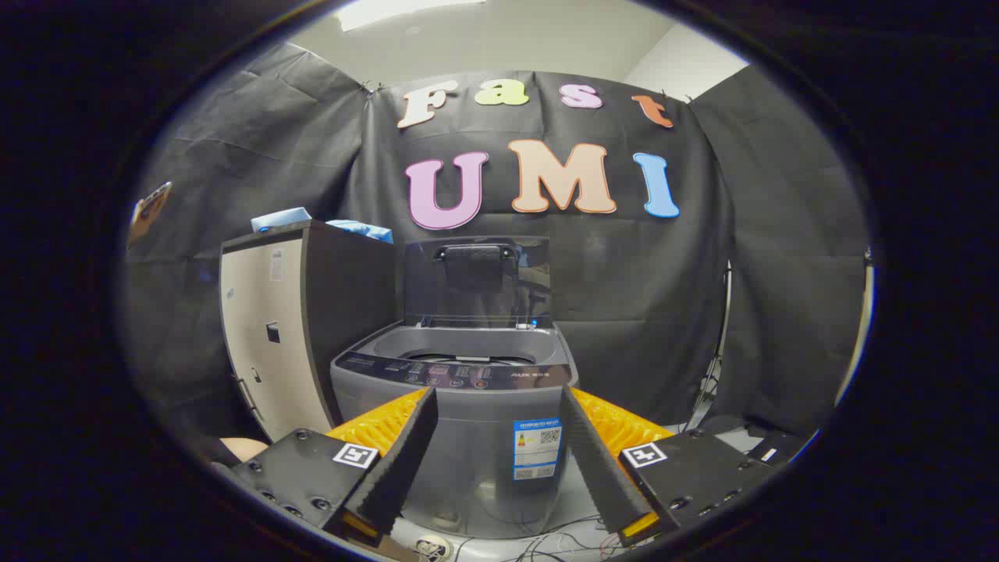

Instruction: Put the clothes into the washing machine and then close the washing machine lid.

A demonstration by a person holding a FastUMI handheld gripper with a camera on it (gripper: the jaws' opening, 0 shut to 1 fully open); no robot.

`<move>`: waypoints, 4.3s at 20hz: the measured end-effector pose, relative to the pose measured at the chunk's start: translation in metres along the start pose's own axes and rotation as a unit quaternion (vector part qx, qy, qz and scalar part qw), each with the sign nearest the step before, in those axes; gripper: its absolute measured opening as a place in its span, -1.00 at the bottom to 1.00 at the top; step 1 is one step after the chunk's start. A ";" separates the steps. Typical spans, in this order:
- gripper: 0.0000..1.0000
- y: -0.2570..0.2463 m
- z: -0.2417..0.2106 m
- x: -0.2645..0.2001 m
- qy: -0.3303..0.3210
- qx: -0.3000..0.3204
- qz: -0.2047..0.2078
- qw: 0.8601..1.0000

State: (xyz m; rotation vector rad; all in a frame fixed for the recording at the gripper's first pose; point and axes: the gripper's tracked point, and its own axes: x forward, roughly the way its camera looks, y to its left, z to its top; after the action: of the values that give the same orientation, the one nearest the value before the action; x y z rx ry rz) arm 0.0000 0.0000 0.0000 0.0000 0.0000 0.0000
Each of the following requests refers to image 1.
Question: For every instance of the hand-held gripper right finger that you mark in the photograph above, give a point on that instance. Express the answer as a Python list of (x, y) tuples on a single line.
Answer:
[(597, 460)]

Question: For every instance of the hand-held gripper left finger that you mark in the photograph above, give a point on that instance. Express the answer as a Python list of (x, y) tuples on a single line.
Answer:
[(402, 460)]

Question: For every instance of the grey washing machine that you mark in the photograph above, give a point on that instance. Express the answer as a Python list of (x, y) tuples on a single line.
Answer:
[(484, 437)]

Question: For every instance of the dark washing machine lid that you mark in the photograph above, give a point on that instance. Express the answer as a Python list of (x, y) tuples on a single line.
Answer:
[(476, 293)]

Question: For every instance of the light blue garment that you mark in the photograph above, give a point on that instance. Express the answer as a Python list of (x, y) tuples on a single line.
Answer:
[(281, 218)]

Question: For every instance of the smartphone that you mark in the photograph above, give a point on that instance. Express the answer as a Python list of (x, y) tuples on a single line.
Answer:
[(152, 204)]

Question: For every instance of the person's shoe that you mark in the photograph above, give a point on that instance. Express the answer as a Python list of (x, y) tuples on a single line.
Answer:
[(433, 549)]

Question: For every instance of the person's leg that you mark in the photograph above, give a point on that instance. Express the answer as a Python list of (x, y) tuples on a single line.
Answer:
[(243, 450)]

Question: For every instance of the dark cabinet with beige door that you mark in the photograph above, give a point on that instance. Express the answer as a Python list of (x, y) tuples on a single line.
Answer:
[(273, 351)]

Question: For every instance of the light stand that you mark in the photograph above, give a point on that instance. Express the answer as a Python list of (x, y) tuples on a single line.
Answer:
[(722, 343)]

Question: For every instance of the black backdrop cloth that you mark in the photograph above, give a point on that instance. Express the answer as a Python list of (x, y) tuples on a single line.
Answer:
[(624, 273)]

